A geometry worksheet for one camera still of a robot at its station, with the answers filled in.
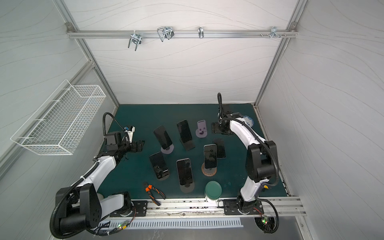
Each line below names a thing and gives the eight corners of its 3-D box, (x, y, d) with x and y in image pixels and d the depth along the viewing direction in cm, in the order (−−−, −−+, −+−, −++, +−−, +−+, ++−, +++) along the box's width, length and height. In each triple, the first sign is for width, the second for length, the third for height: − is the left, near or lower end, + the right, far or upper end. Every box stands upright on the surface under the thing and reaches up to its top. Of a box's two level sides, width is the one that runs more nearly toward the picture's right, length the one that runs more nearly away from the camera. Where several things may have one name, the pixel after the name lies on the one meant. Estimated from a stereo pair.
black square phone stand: (186, 151, 97) (185, 148, 94) (181, 142, 102) (180, 139, 98) (194, 147, 99) (194, 144, 96) (188, 138, 104) (188, 135, 100)
